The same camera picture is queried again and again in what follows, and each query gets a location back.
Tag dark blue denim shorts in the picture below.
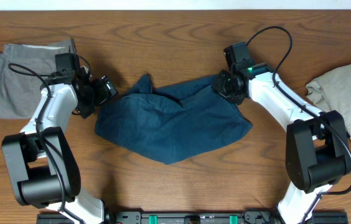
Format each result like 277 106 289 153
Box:
95 75 252 164

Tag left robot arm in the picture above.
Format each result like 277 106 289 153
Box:
2 53 117 223

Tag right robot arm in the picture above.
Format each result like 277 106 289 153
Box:
212 42 351 223

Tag grey folded shorts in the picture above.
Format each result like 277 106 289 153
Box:
0 39 76 119

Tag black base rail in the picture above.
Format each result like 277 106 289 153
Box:
36 210 349 224

